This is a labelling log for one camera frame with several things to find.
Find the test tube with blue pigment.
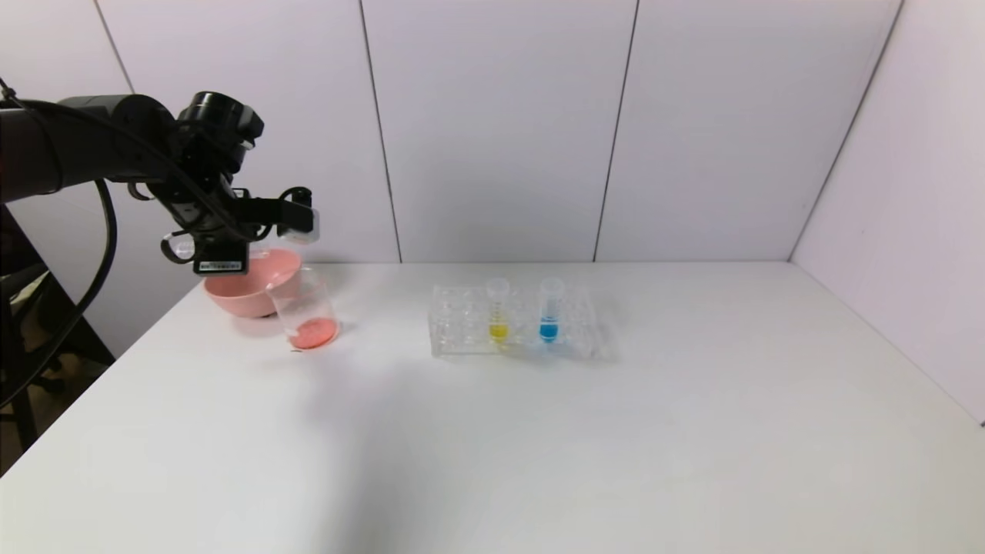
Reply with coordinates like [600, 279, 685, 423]
[538, 278, 566, 344]

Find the test tube with yellow pigment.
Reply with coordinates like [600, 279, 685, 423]
[486, 278, 512, 344]

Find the clear acrylic test tube rack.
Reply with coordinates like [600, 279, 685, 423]
[428, 280, 598, 361]

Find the clear glass beaker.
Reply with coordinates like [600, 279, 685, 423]
[265, 266, 342, 352]

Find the pink bowl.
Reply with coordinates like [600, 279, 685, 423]
[203, 248, 304, 320]

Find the dark chair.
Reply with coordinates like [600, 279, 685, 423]
[0, 208, 116, 462]

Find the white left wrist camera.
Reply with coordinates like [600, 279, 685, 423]
[277, 205, 320, 246]

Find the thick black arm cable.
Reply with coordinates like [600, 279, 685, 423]
[0, 179, 119, 410]

